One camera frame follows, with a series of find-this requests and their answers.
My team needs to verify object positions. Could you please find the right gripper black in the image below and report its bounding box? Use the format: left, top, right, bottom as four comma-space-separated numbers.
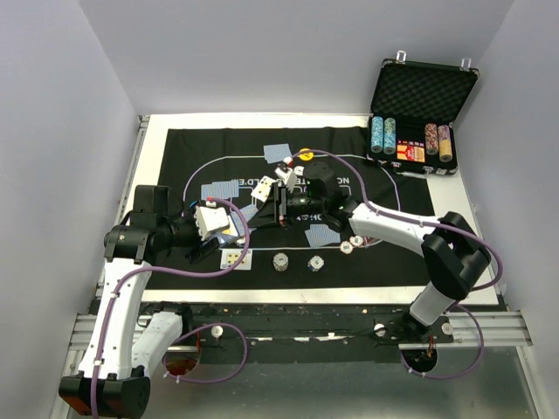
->
248, 181, 327, 231

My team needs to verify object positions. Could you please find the blue yellow card box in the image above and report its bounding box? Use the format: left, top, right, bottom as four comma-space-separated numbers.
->
217, 224, 244, 245

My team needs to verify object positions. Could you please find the blue backed card deck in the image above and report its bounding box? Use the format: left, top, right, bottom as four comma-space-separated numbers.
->
231, 204, 258, 235

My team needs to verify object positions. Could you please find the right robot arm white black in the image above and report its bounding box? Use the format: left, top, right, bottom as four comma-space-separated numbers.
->
248, 161, 491, 342

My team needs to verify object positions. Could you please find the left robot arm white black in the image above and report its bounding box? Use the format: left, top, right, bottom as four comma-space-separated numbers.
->
59, 185, 229, 418

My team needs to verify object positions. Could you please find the grey white chip stack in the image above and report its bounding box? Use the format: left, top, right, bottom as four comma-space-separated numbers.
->
273, 252, 289, 271

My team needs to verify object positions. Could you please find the black poker felt mat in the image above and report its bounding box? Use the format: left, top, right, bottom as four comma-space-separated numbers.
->
148, 127, 435, 290

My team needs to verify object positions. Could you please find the blue white chip stack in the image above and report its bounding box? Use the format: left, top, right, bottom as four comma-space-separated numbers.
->
307, 256, 325, 271

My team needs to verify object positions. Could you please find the yellow dealer button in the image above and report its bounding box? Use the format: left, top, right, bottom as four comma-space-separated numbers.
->
298, 148, 314, 161

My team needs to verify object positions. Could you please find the light blue chip row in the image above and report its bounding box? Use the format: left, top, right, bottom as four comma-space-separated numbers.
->
370, 116, 383, 153

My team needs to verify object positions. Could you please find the teal chip row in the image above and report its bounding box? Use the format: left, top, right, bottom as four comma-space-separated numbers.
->
383, 118, 397, 155

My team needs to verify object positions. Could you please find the red card deck in case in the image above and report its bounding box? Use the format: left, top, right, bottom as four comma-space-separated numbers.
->
397, 140, 425, 163

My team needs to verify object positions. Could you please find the red chip row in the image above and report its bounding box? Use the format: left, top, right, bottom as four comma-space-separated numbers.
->
424, 123, 438, 155

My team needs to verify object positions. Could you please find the black aluminium chip case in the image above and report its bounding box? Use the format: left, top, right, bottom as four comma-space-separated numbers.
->
366, 51, 480, 175

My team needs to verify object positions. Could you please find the purple yellow chip row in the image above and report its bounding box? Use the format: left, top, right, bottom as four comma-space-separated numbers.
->
438, 125, 452, 162

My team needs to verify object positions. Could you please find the white table board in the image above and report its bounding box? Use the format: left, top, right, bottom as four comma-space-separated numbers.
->
116, 113, 479, 306

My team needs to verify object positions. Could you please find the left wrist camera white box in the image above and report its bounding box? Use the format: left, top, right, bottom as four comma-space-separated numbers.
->
194, 206, 230, 241

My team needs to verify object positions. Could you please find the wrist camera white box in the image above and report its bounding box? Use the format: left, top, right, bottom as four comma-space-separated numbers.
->
274, 162, 297, 189
194, 206, 230, 241

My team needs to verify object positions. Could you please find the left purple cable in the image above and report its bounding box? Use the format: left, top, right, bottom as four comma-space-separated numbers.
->
89, 198, 252, 419

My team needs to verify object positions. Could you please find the purple cable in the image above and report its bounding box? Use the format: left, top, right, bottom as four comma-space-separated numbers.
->
283, 149, 503, 380
89, 198, 252, 419

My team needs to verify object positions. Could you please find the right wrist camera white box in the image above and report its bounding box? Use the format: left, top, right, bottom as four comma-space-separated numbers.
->
274, 162, 297, 189

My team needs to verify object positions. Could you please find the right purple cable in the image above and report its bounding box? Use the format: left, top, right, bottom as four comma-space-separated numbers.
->
283, 149, 503, 380

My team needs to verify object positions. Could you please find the aluminium mounting rail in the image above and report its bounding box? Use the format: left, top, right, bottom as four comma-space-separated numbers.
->
68, 312, 532, 352

